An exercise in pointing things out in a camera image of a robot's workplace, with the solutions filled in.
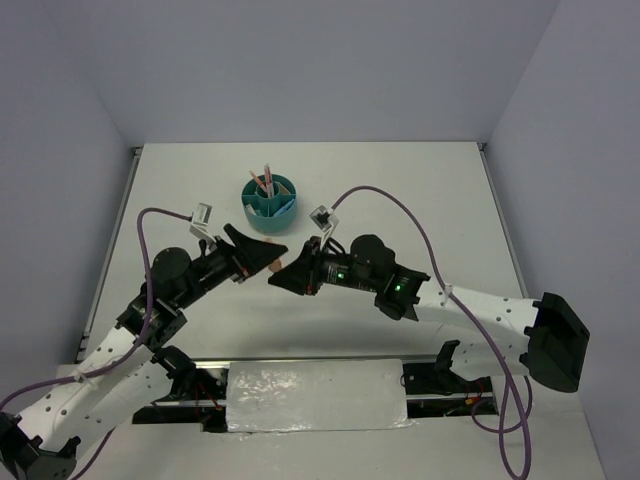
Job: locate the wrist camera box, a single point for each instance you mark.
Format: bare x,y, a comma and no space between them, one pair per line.
199,222
326,220

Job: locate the orange slim pen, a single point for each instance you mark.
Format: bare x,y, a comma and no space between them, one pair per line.
267,181

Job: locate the silver foil sheet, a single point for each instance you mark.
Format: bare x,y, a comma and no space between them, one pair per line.
337,395

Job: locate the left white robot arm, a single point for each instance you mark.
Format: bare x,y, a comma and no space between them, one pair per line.
134,365

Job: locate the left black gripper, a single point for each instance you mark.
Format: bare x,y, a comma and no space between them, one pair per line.
254,253

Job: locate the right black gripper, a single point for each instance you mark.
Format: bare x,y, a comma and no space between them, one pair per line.
304,276

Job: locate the red slim pen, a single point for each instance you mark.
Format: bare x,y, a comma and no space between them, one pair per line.
259,182

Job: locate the orange highlighter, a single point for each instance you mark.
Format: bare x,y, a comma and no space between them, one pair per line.
277,264

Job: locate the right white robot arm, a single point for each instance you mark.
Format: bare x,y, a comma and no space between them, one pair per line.
541,338

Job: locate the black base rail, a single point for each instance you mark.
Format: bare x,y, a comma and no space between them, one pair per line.
431,392

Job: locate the blue highlighter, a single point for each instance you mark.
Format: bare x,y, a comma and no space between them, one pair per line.
284,208

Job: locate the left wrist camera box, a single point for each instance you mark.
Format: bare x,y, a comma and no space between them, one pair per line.
199,222

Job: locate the teal round desk organizer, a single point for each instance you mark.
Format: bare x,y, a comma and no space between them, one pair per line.
259,209

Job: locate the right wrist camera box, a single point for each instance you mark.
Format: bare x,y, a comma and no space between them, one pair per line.
326,220

